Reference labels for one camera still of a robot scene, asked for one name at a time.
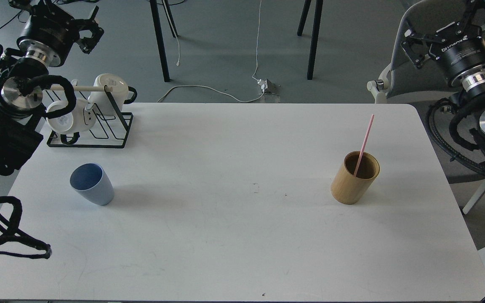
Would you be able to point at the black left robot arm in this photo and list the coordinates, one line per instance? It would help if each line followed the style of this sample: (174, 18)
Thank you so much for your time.
(28, 93)

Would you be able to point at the pink chopstick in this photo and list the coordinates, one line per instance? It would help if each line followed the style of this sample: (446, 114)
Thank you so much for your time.
(362, 149)

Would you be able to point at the grey office chair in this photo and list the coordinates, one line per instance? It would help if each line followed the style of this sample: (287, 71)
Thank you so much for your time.
(401, 77)

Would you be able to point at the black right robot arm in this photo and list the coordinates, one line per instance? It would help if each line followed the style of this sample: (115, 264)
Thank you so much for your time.
(457, 123)

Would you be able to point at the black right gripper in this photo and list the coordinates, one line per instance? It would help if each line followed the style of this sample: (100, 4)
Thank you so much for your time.
(456, 54)

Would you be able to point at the black table leg left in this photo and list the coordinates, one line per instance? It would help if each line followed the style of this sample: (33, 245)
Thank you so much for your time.
(159, 33)

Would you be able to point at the white mug lower left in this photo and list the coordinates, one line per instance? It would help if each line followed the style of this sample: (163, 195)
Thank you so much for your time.
(67, 126)

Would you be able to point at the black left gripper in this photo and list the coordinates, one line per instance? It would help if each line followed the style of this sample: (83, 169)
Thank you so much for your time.
(51, 28)

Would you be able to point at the blue cup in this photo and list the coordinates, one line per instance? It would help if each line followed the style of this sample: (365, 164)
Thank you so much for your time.
(91, 181)

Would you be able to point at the white mug upper right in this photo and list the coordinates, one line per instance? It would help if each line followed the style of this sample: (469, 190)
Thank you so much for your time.
(114, 93)

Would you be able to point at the white mug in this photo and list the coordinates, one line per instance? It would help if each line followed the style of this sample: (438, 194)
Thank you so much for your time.
(67, 126)
(114, 93)

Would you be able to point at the bamboo cylinder holder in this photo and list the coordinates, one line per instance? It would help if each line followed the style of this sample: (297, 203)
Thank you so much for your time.
(353, 178)

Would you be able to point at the floor power socket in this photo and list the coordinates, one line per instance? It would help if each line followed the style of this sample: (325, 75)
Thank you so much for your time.
(269, 91)

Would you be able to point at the black table leg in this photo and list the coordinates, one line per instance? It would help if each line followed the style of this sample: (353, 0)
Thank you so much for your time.
(316, 26)
(159, 33)

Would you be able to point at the black table leg right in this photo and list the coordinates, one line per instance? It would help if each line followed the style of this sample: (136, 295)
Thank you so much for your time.
(316, 26)

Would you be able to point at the black wire mug rack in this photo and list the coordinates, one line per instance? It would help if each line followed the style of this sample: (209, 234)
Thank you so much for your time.
(97, 131)

